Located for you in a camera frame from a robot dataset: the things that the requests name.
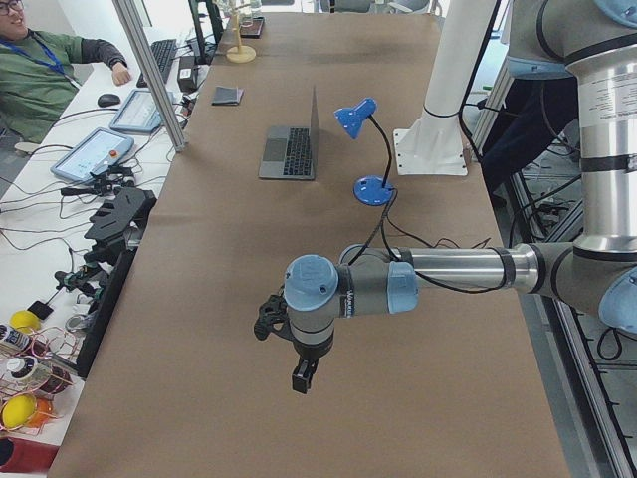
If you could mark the teach pendant tablet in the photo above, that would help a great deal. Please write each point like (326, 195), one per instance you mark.
(101, 149)
(138, 114)

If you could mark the black long bar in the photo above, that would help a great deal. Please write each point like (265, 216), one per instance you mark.
(104, 311)

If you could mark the black computer mouse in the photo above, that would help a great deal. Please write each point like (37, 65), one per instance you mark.
(108, 100)

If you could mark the aluminium frame post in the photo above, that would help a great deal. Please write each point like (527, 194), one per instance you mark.
(133, 29)

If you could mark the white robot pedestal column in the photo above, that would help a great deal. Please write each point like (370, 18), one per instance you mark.
(433, 145)

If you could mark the yellow ball lower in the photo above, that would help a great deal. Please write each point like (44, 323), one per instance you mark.
(18, 412)

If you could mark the lower teach pendant tablet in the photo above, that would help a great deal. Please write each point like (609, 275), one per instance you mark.
(101, 149)

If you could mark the person in green jacket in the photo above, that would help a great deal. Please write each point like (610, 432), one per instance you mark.
(38, 81)

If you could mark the black power adapter box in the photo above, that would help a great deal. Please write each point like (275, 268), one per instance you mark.
(187, 76)

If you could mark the copper wire basket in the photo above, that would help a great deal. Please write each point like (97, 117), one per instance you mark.
(28, 366)

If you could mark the grey laptop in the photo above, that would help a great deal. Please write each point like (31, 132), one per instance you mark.
(292, 152)

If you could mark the wooden stand with base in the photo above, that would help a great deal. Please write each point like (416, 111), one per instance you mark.
(239, 14)

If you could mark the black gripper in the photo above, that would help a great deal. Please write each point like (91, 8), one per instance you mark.
(309, 353)

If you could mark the blue desk lamp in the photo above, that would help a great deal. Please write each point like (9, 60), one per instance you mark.
(371, 188)

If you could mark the black keyboard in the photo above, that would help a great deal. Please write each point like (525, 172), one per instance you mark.
(163, 52)

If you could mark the dark red tray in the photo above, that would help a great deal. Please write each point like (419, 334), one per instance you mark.
(254, 30)

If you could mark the yellow ball upper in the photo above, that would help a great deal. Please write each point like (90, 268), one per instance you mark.
(25, 322)

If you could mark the upper teach pendant tablet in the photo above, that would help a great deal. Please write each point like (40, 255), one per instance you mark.
(138, 114)

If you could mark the black plastic bracket stand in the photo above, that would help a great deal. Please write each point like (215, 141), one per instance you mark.
(131, 205)

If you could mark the yellow ball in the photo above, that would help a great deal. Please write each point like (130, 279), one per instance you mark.
(18, 412)
(25, 322)

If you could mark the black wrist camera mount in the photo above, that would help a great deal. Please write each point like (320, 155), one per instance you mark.
(273, 318)

